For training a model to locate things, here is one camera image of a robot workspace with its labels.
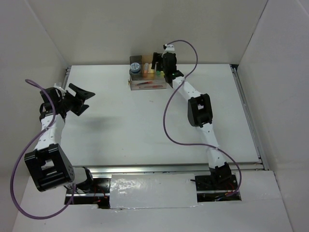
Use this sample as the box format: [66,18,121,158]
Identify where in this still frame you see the blue tape roll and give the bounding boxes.
[129,62,142,74]

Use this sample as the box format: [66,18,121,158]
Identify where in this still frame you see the orange grey highlighter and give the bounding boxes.
[143,63,149,73]

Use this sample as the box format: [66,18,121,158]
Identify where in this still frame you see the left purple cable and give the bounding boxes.
[10,78,75,219]

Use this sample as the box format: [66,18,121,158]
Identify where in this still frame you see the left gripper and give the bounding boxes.
[58,84,95,116]

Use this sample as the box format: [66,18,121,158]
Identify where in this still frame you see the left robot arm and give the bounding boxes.
[24,84,95,193]

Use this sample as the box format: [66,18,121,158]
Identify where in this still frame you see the aluminium frame rail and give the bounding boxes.
[61,64,263,174]

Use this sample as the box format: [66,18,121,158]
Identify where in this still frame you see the tan compartment box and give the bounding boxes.
[142,55,155,80]

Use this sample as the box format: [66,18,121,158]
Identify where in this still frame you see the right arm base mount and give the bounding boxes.
[190,174,241,203]

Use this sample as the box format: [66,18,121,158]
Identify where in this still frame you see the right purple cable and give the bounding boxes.
[163,39,242,195]

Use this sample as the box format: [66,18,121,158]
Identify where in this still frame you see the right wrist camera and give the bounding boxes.
[163,44,175,52]

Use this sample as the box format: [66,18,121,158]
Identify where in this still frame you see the purple cable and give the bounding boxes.
[10,78,75,219]
[163,39,242,195]

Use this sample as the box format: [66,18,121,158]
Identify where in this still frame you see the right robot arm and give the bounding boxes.
[152,52,232,189]

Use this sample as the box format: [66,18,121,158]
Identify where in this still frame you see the dark grey compartment box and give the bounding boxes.
[129,56,142,81]

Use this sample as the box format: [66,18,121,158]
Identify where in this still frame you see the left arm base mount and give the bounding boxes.
[64,167,111,209]

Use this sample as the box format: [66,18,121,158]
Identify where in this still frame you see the red gel pen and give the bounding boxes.
[139,85,166,89]

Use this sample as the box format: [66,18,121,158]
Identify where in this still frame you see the clear plastic organizer tray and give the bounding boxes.
[128,53,167,90]

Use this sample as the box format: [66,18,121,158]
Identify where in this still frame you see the clear red pen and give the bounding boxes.
[136,81,153,86]

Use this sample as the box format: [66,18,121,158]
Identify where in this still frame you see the white cover panel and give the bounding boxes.
[110,174,197,209]

